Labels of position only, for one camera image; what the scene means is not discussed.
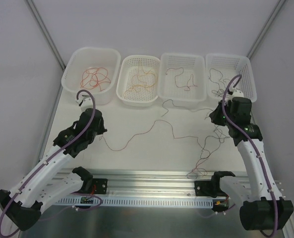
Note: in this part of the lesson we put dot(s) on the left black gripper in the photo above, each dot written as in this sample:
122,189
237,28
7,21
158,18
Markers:
97,128

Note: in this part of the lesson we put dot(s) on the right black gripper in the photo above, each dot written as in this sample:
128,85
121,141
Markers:
216,116

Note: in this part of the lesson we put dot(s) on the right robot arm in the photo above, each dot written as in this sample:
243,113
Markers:
263,206

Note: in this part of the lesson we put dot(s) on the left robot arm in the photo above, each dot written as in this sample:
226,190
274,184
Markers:
26,202

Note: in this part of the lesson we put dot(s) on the white slotted basket right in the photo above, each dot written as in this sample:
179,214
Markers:
221,68

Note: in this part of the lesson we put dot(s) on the white slotted basket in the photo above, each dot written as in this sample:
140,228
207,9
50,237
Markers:
182,79
221,68

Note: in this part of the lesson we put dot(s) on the white slotted basket middle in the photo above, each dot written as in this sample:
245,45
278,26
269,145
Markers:
182,79

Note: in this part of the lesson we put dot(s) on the white solid plastic tub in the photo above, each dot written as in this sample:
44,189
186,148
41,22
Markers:
94,70

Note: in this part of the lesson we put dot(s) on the white round-hole basket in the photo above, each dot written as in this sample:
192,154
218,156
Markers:
138,80

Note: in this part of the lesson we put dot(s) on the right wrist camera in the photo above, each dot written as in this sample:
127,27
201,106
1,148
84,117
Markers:
233,92

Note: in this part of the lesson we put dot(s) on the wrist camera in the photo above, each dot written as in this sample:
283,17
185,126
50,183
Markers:
233,92
85,103

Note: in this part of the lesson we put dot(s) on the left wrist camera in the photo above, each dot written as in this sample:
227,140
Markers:
85,103

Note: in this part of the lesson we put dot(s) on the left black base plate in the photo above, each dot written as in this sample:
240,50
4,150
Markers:
98,186

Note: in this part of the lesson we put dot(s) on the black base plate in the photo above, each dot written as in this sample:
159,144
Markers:
208,188
98,186

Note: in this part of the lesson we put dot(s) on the white slotted cable duct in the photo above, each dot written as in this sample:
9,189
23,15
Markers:
188,202

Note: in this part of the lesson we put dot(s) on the aluminium mounting rail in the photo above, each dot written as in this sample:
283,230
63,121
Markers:
154,184

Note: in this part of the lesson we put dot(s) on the right frame post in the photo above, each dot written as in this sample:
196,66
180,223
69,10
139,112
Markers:
277,9

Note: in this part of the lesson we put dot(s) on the frame post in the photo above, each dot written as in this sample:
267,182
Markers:
277,9
43,29

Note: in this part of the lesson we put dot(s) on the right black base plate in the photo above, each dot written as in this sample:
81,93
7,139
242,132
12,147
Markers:
208,188

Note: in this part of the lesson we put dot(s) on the left frame post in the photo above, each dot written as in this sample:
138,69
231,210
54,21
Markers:
43,29

